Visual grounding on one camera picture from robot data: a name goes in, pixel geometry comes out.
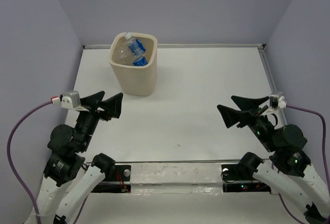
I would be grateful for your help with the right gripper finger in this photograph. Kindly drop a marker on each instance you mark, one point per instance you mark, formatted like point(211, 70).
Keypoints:
point(245, 104)
point(233, 117)

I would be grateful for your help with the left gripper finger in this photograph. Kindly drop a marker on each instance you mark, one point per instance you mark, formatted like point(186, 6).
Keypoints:
point(112, 107)
point(92, 101)

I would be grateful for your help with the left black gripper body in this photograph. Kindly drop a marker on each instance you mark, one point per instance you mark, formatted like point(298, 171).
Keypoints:
point(89, 120)

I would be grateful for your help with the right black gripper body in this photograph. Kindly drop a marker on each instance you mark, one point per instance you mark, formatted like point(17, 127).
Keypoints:
point(260, 127)

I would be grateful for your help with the blue label bottle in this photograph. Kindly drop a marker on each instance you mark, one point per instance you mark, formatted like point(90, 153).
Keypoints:
point(134, 45)
point(140, 61)

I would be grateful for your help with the clear bottle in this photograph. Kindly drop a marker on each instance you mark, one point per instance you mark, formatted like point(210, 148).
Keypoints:
point(122, 55)

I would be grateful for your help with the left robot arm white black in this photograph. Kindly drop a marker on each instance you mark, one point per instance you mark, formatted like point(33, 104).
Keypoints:
point(54, 204)

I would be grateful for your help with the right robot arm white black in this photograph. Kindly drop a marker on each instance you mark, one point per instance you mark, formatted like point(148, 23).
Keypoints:
point(292, 174)

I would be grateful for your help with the cream plastic bin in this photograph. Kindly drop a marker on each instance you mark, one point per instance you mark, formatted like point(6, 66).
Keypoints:
point(136, 80)

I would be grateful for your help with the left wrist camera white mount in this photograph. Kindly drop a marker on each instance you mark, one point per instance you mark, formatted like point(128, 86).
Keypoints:
point(69, 100)

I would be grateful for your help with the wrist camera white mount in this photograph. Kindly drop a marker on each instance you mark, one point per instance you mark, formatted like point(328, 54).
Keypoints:
point(276, 102)
point(69, 100)

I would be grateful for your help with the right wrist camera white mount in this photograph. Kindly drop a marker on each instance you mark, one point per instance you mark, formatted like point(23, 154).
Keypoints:
point(276, 102)

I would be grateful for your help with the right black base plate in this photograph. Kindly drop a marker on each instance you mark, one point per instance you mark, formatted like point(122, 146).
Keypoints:
point(236, 182)

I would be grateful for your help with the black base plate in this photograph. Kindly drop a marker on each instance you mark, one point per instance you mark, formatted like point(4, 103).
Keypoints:
point(117, 183)
point(236, 182)

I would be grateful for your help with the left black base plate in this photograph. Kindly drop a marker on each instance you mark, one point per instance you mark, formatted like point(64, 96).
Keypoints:
point(117, 183)

